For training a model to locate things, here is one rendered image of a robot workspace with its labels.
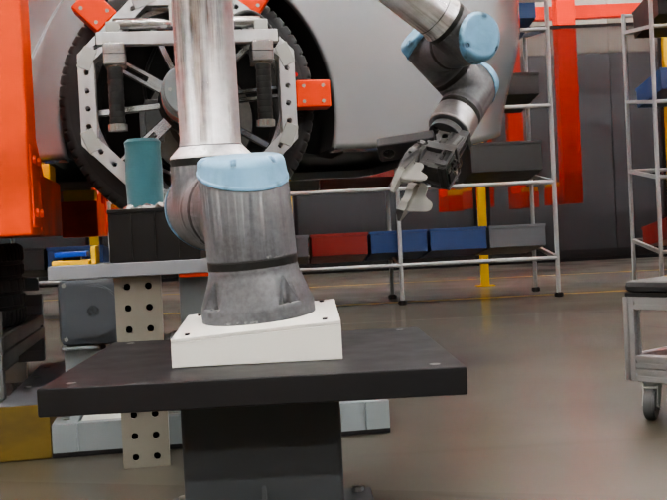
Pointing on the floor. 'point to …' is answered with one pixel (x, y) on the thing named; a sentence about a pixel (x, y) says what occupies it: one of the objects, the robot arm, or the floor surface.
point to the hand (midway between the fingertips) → (394, 201)
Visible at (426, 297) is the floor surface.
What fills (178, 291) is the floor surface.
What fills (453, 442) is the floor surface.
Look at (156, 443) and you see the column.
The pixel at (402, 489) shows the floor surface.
